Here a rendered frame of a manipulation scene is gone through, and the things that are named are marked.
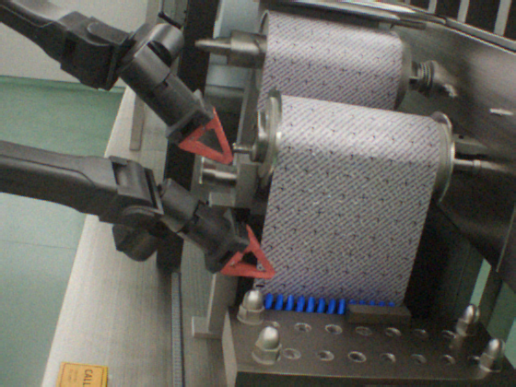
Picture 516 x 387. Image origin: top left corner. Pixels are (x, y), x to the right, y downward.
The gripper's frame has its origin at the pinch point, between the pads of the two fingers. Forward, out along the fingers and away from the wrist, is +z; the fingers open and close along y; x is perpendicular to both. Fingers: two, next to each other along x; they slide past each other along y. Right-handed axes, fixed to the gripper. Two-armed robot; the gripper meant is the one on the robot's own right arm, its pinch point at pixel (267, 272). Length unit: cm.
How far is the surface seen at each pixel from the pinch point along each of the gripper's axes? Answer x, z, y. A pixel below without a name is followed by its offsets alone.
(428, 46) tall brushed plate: 43, 10, -36
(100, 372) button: -24.0, -12.3, 8.5
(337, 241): 9.7, 5.0, 0.2
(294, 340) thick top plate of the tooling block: -2.0, 4.3, 12.0
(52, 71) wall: -139, -61, -556
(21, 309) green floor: -125, -4, -155
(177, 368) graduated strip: -20.3, -1.4, 2.1
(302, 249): 5.8, 1.6, 0.2
